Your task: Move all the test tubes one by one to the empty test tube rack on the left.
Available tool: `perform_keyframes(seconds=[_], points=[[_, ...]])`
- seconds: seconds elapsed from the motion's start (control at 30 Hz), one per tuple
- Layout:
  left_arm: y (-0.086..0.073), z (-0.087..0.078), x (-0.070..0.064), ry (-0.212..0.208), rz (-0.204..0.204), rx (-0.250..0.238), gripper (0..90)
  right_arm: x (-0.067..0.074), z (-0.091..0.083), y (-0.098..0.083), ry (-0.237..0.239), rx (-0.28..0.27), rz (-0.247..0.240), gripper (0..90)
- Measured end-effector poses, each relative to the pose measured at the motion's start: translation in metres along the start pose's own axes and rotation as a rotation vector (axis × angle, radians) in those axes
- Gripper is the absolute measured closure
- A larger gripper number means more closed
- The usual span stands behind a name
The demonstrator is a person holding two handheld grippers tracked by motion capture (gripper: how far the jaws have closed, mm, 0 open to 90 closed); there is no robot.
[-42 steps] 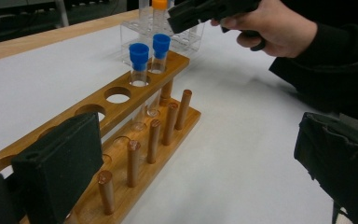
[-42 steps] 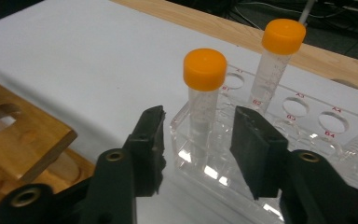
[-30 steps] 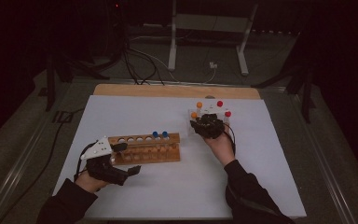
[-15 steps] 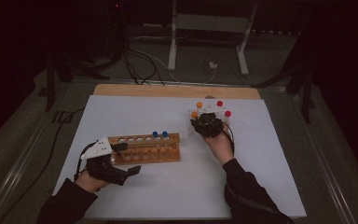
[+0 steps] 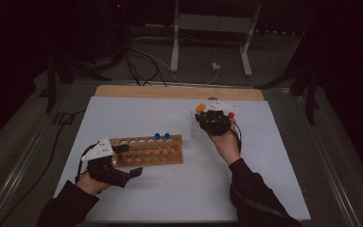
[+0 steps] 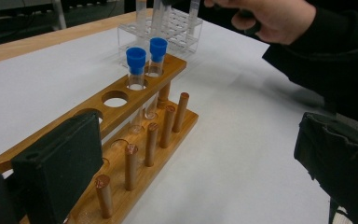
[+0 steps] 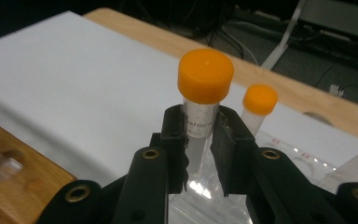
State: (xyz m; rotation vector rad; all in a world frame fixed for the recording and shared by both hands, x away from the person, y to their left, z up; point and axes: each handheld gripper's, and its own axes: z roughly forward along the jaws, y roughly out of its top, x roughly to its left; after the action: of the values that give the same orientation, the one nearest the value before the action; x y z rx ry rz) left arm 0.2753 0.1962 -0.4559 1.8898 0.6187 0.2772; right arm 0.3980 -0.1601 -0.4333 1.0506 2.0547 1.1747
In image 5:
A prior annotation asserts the black equipment stand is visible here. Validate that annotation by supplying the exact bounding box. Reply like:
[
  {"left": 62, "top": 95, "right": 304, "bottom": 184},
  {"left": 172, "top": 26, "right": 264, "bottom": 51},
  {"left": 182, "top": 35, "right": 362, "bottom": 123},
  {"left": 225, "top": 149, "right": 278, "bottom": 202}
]
[{"left": 88, "top": 0, "right": 130, "bottom": 64}]

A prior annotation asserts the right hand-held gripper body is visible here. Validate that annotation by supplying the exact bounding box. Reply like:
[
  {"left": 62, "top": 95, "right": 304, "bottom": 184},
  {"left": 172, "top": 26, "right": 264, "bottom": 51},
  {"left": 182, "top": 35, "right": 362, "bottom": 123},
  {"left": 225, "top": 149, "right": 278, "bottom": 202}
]
[{"left": 194, "top": 100, "right": 238, "bottom": 137}]

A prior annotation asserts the black floor cable bundle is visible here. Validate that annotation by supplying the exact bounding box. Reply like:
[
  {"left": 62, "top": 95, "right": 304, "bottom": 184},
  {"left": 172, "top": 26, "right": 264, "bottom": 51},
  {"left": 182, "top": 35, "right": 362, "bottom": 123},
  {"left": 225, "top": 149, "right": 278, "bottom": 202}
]
[{"left": 124, "top": 46, "right": 168, "bottom": 88}]

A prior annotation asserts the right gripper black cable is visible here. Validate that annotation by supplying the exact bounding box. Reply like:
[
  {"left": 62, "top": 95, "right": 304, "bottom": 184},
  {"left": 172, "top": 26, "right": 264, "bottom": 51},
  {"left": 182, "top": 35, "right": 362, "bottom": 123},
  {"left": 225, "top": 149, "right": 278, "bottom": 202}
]
[{"left": 233, "top": 120, "right": 244, "bottom": 155}]

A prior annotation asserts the person's right hand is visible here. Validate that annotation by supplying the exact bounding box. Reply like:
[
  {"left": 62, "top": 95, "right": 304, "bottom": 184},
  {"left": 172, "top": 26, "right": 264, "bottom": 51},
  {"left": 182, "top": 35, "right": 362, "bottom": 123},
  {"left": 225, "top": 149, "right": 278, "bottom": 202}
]
[{"left": 207, "top": 120, "right": 242, "bottom": 166}]

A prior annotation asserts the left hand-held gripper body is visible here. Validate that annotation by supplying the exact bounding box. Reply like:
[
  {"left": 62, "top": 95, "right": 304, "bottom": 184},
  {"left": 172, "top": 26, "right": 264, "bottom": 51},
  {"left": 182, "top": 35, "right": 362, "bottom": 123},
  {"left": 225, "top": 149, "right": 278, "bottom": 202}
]
[{"left": 80, "top": 136, "right": 132, "bottom": 189}]

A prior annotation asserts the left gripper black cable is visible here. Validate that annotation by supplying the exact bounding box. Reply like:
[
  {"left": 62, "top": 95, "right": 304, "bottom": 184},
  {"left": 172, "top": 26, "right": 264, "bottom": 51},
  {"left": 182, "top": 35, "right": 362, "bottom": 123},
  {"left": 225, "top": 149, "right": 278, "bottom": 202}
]
[{"left": 75, "top": 143, "right": 99, "bottom": 184}]

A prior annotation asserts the wooden test tube rack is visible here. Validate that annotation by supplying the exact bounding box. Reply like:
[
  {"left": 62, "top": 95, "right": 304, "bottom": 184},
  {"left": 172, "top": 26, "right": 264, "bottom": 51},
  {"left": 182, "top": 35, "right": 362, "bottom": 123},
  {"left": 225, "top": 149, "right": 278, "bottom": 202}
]
[{"left": 110, "top": 134, "right": 183, "bottom": 168}]

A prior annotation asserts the long black floor cable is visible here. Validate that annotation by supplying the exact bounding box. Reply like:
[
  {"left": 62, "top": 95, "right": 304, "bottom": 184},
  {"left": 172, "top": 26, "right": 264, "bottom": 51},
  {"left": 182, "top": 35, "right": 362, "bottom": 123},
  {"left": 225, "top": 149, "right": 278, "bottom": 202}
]
[{"left": 0, "top": 108, "right": 88, "bottom": 227}]

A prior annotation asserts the white floor cable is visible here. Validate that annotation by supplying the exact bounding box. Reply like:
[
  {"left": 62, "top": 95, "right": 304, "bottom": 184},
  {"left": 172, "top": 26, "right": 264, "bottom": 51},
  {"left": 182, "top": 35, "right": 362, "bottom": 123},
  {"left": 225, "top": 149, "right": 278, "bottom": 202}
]
[{"left": 129, "top": 46, "right": 221, "bottom": 86}]

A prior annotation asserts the person's left hand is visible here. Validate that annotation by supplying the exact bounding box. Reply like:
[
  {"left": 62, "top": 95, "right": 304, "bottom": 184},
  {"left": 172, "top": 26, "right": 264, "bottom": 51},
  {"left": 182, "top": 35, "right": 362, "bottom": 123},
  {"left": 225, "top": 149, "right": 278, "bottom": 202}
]
[{"left": 75, "top": 169, "right": 112, "bottom": 196}]

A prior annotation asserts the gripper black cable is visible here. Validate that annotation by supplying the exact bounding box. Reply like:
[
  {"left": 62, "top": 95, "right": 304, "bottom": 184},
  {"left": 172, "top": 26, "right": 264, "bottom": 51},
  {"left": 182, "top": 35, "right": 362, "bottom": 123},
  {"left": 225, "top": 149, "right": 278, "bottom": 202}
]
[
  {"left": 75, "top": 143, "right": 99, "bottom": 184},
  {"left": 233, "top": 120, "right": 244, "bottom": 155}
]

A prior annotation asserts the black floor stand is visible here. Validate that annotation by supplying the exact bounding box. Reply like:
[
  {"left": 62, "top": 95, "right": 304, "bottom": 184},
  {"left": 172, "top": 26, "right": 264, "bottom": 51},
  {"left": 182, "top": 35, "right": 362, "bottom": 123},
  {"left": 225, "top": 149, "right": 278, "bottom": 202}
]
[
  {"left": 45, "top": 51, "right": 112, "bottom": 114},
  {"left": 254, "top": 62, "right": 320, "bottom": 126}
]

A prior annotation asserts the white metal frame stand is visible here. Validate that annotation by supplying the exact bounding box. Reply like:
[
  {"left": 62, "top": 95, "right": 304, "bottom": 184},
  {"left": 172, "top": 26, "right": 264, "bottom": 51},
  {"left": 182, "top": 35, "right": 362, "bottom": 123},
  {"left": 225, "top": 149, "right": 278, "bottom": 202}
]
[{"left": 169, "top": 0, "right": 263, "bottom": 78}]

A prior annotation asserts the white table sheet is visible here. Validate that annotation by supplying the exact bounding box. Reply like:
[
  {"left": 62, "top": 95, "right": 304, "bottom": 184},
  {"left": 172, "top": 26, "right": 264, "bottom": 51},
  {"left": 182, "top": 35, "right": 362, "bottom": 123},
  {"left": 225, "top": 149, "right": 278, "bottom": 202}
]
[{"left": 53, "top": 96, "right": 311, "bottom": 223}]

